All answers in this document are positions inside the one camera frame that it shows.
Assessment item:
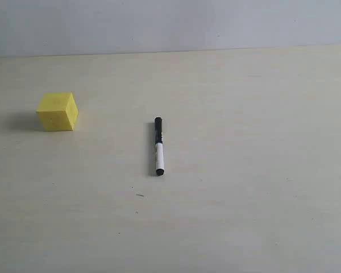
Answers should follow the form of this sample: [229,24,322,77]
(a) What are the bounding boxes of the black and white marker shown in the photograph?
[154,117,165,176]

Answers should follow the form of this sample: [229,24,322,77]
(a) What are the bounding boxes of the yellow foam cube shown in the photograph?
[36,92,78,131]

